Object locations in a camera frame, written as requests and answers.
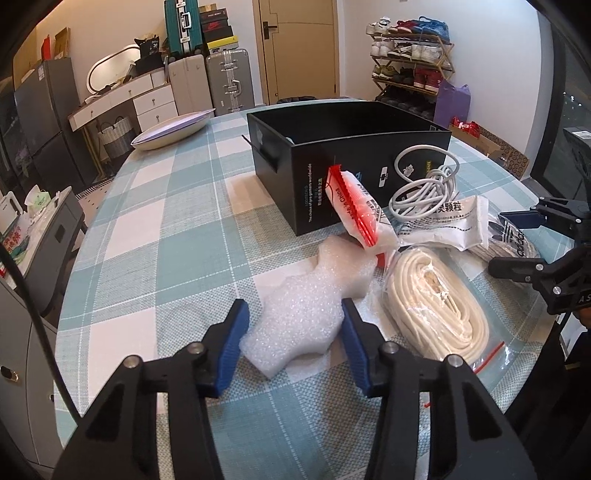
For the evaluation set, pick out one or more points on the beige suitcase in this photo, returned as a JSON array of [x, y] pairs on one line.
[[189, 87]]

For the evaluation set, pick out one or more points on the black and yellow shoe box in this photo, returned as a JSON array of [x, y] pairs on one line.
[[224, 48]]

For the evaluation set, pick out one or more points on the open cardboard box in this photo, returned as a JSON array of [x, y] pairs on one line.
[[482, 143]]

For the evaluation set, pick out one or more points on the grey refrigerator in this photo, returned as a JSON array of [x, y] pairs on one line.
[[51, 115]]

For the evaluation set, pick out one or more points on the dotted floor mat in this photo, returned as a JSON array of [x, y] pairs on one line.
[[94, 188]]

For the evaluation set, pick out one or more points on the honeycomb patterned cardboard sheet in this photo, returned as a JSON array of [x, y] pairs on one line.
[[512, 159]]

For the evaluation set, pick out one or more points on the dark glass sliding door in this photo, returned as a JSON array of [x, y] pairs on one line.
[[554, 115]]

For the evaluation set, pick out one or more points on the oval mirror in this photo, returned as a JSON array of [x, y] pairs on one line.
[[111, 71]]

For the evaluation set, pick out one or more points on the white printed sachet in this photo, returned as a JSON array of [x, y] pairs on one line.
[[443, 226]]

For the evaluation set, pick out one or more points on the bin with black liner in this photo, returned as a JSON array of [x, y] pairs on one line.
[[295, 99]]

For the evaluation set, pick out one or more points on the silver suitcase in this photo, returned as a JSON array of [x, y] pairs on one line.
[[228, 78]]

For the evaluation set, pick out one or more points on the white foam piece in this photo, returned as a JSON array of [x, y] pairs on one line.
[[300, 314]]

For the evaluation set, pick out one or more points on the grey cabinet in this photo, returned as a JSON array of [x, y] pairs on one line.
[[23, 392]]

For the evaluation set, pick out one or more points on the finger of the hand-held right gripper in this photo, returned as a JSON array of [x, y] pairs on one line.
[[512, 267], [519, 219]]

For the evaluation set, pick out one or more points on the red and white zip packet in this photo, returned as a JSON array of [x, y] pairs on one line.
[[355, 203]]

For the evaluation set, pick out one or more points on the bagged adidas laces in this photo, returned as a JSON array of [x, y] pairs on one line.
[[512, 240]]

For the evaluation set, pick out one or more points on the tan wooden door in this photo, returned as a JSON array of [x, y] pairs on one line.
[[300, 46]]

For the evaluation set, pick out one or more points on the green tissue pack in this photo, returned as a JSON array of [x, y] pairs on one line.
[[37, 198]]

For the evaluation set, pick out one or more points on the grey side table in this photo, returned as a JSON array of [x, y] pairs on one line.
[[60, 235]]

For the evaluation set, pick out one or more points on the purple bag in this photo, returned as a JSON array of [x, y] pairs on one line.
[[455, 104]]

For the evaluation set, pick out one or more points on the woven laundry basket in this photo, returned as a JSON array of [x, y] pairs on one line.
[[115, 138]]

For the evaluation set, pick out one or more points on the rows of assorted shoes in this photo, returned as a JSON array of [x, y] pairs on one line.
[[406, 50]]

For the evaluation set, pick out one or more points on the small black shoe box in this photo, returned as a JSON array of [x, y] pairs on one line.
[[214, 13]]

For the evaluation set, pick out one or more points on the red snack packets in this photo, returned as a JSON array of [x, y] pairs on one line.
[[466, 127]]

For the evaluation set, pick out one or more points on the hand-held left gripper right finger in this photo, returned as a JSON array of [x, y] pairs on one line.
[[355, 341]]

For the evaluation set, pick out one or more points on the white oval plate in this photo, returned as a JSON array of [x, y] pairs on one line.
[[171, 134]]

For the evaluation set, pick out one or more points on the white drawer dresser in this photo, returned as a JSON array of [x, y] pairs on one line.
[[152, 99]]

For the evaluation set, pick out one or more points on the black paper bag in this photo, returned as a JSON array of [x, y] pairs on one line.
[[148, 47]]

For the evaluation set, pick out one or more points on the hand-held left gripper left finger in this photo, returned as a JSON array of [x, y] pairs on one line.
[[233, 341]]

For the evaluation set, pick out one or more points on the wooden shoe rack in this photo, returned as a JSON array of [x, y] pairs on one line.
[[445, 60]]

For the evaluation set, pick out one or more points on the slim red box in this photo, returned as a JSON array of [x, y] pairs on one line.
[[46, 48]]

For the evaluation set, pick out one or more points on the black cardboard box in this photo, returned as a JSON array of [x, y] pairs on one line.
[[286, 184]]

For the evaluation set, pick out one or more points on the white bag with red print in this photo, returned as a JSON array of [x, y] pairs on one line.
[[11, 230]]

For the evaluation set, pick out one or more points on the large black shoe box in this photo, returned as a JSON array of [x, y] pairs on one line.
[[221, 38]]

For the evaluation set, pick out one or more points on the teal suitcase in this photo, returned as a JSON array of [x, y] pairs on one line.
[[178, 27]]

